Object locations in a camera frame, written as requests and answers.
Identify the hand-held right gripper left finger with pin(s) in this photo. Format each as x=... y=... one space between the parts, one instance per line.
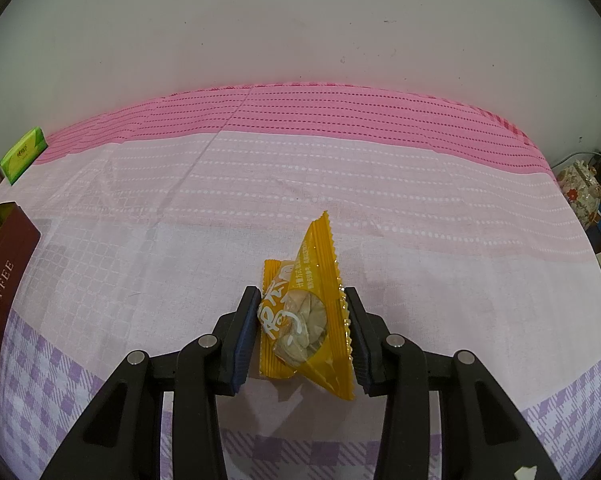
x=245 y=350

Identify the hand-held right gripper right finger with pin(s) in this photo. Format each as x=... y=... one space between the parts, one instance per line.
x=358 y=355

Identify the orange snack packet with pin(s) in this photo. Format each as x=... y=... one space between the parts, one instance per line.
x=320 y=270

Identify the brown toffee box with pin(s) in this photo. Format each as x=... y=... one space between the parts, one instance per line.
x=8 y=310

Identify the floral patterned jar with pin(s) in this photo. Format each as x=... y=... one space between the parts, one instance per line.
x=580 y=195

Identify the green tissue packet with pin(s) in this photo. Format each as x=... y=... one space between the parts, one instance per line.
x=23 y=155

